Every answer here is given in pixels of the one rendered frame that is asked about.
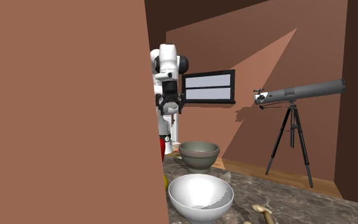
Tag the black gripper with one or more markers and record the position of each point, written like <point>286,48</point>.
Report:
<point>169,88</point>

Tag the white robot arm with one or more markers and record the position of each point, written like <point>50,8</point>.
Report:
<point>168,60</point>

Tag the black framed window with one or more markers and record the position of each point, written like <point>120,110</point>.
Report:
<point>208,86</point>

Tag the red robot stand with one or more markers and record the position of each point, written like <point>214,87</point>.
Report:
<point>162,149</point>

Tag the grey green ceramic bowl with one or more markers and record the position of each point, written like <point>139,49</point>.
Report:
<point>199,159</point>

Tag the yellow round object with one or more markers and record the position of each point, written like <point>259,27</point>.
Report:
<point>166,182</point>

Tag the white bowl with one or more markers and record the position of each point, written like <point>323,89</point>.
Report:
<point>197,203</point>

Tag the grey telescope on tripod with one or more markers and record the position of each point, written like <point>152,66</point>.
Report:
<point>299,92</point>

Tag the wooden spoon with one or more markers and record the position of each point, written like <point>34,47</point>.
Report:
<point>263,210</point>

